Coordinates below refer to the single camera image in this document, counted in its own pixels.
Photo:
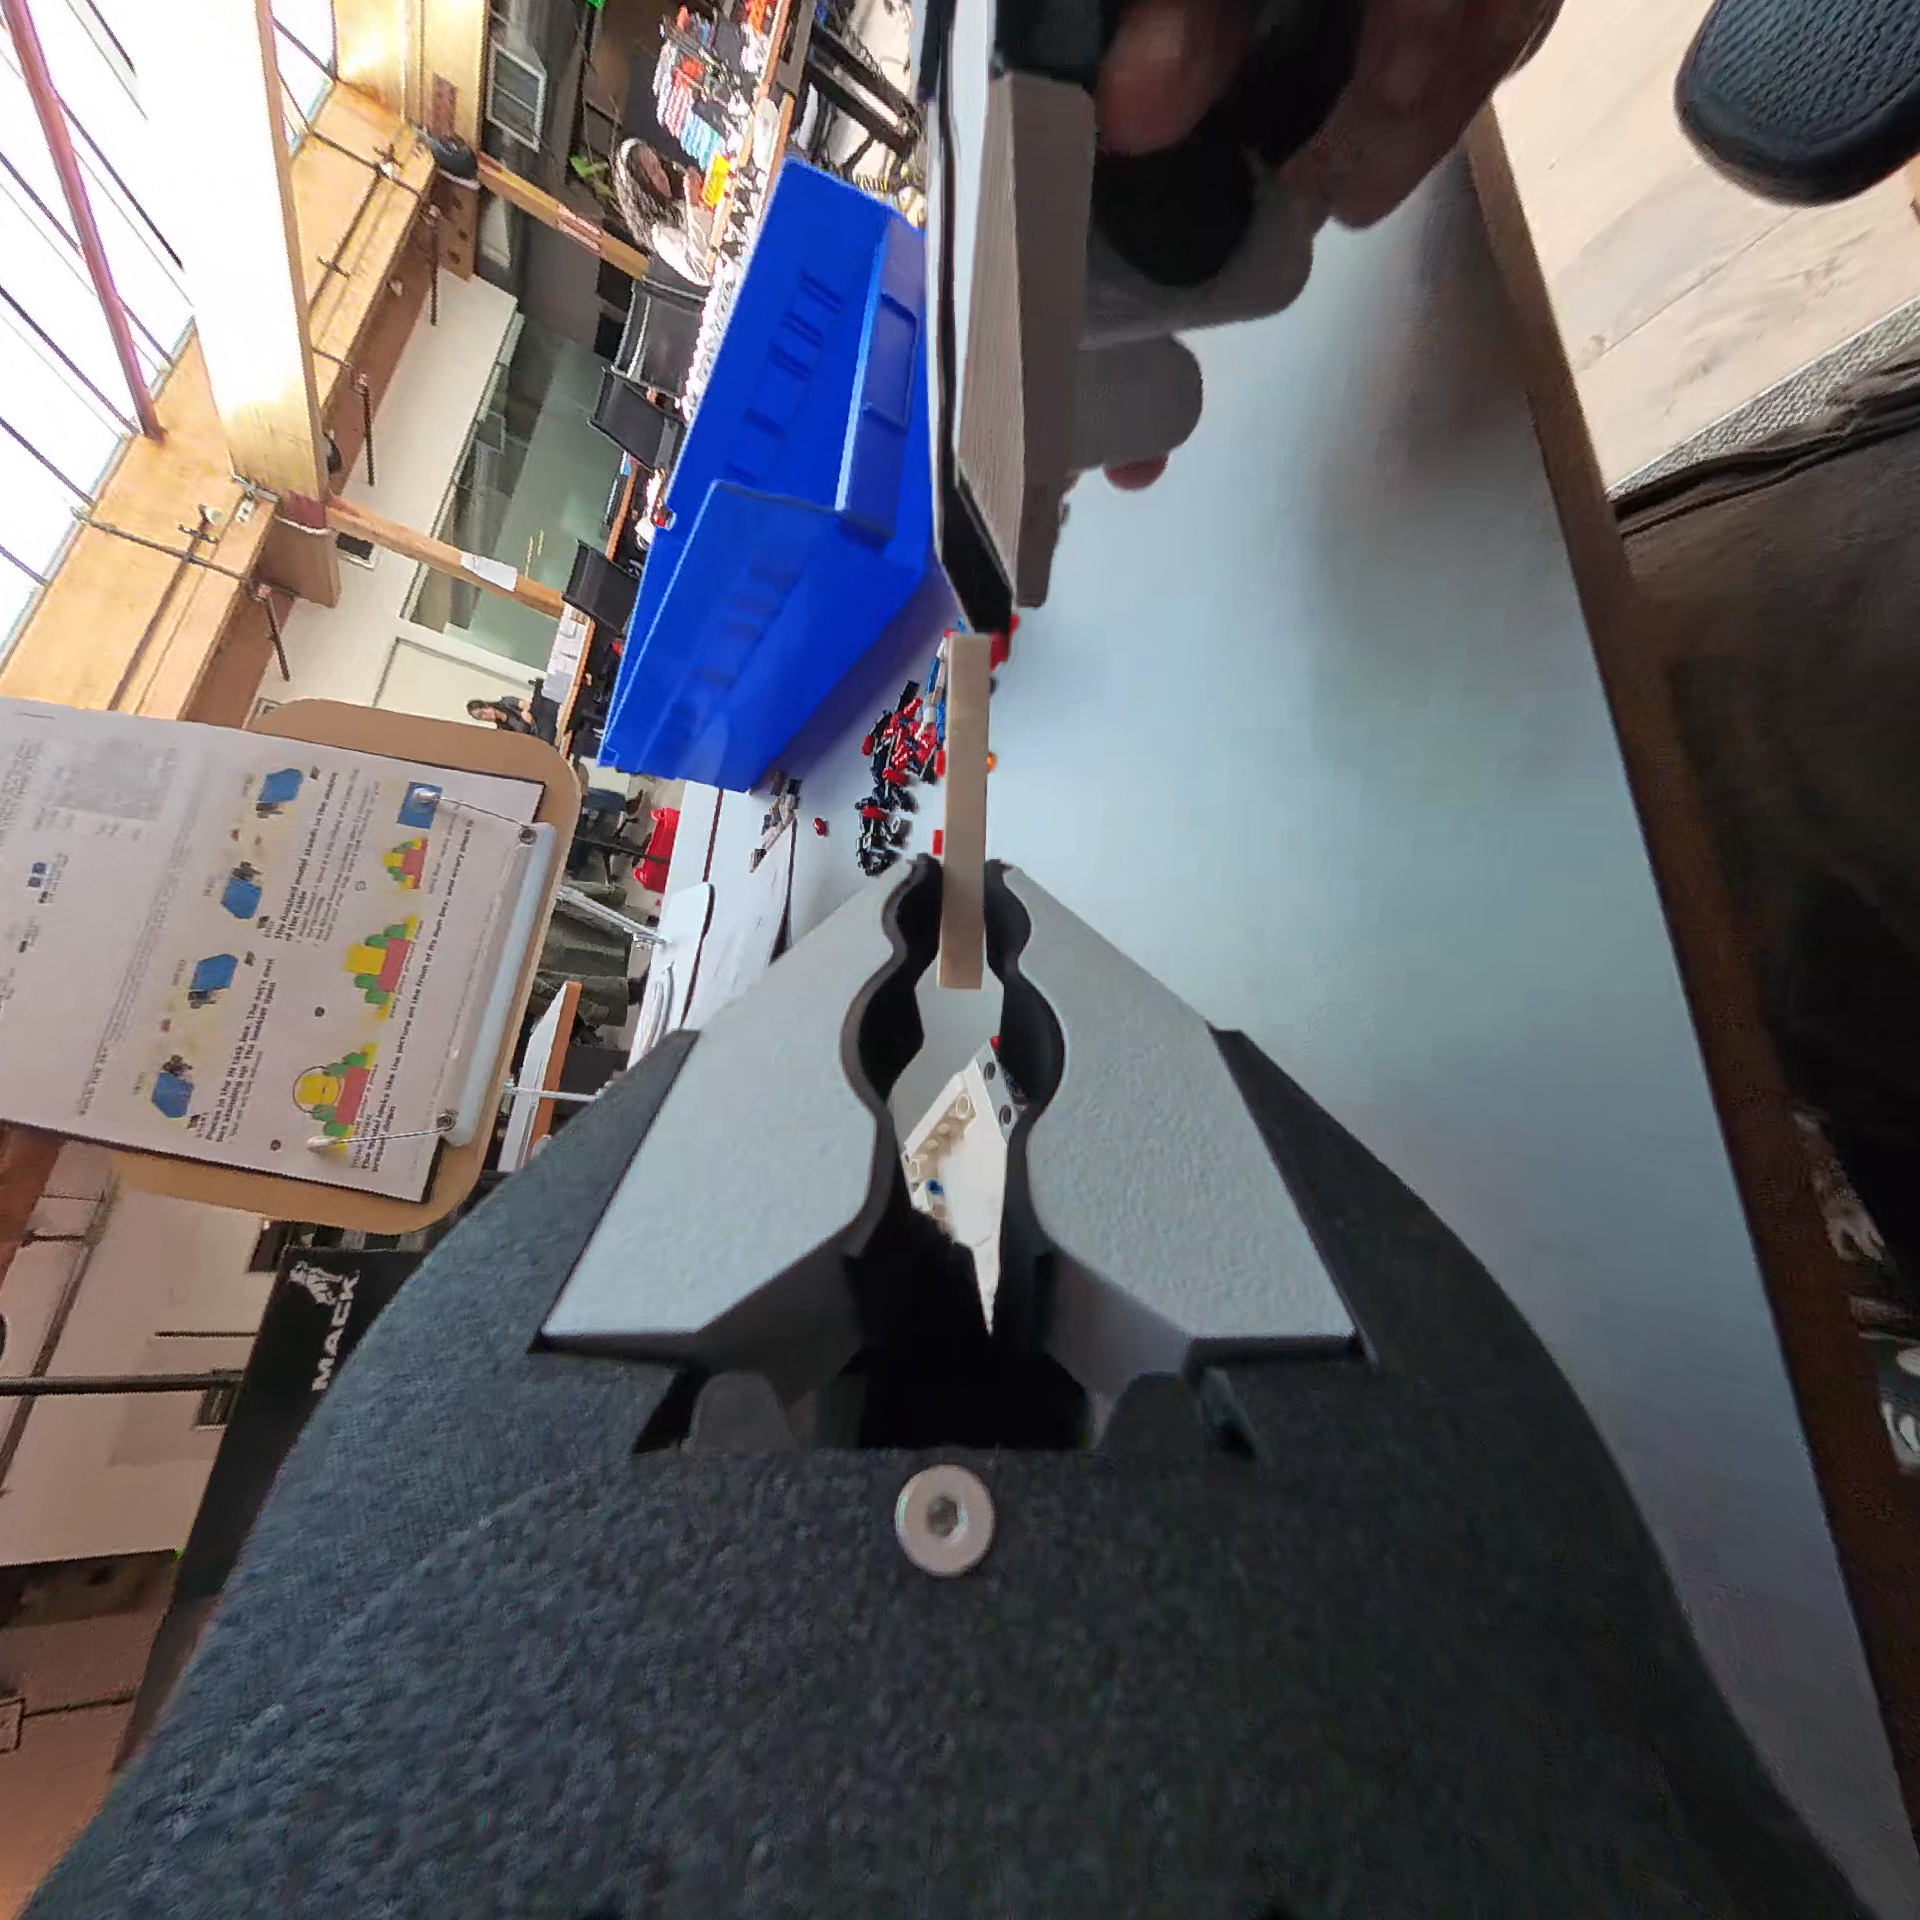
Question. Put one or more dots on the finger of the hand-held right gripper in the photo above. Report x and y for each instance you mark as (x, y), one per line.
(1021, 331)

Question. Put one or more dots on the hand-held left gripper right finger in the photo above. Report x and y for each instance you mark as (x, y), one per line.
(1187, 1199)

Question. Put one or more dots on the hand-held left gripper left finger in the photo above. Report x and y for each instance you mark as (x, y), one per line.
(721, 1187)

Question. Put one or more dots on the pile of small lego pins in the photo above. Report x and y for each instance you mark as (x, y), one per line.
(908, 748)

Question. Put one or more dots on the white grey lego panel assembly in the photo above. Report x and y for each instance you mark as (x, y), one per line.
(963, 1155)

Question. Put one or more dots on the small tan lego parts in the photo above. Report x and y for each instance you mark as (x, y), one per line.
(778, 821)

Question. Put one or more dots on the lego set box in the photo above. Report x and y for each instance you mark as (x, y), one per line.
(302, 1395)

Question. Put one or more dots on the person's right hand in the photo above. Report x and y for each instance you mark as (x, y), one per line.
(1424, 88)

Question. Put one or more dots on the red plastic box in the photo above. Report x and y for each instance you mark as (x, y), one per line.
(655, 847)

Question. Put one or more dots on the black office chair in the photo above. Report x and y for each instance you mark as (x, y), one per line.
(639, 415)
(600, 587)
(664, 331)

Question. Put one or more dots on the blue plastic bin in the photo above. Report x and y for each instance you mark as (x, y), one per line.
(783, 599)

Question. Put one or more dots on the wooden clipboard stand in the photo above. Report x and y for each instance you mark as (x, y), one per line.
(562, 782)

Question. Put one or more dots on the printed instruction sheet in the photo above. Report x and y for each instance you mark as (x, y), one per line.
(257, 932)

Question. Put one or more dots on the black mesh armrest chair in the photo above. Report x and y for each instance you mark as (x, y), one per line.
(1801, 88)

